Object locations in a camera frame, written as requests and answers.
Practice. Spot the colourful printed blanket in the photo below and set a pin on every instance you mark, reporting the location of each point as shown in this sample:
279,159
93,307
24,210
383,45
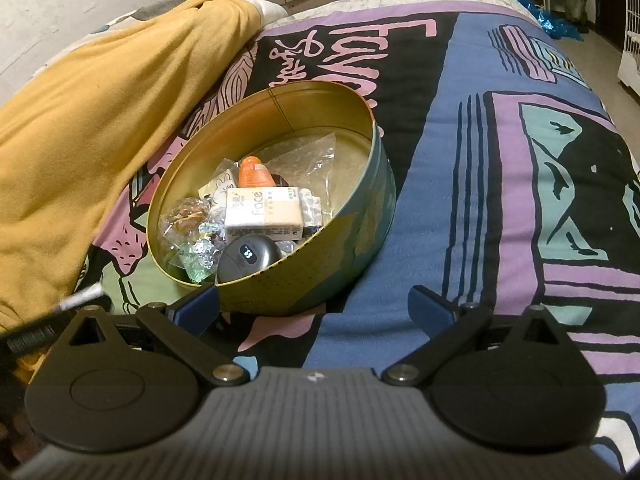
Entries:
475,160

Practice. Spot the yellow blanket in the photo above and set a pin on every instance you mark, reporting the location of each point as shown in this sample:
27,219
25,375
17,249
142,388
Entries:
100,110

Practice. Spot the crinkled clear plastic bag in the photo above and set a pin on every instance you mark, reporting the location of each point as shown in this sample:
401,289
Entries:
310,160

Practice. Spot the blue plastic bag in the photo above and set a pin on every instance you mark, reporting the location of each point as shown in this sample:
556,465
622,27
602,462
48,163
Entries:
555,25

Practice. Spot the clear plastic box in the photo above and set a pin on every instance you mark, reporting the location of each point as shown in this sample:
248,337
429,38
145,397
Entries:
312,210

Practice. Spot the green blister pack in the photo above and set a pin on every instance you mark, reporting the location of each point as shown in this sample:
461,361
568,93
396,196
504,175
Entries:
195,260

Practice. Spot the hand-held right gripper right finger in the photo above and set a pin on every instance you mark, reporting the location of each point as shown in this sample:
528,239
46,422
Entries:
430,305

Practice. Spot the round yellow green tin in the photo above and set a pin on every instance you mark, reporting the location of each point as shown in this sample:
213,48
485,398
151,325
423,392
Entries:
350,240

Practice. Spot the white peach tissue pack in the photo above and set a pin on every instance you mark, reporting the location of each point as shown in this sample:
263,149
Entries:
265,215

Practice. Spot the grey round earbud case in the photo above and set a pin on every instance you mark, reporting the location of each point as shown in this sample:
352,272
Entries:
245,260

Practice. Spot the clear bag of dried snacks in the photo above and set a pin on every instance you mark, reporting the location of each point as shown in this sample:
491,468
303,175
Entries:
187,215

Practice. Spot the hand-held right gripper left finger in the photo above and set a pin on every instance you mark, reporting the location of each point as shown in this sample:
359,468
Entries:
200,305

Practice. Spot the clear bag with small figurine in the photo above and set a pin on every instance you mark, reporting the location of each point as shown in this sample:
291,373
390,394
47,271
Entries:
212,234

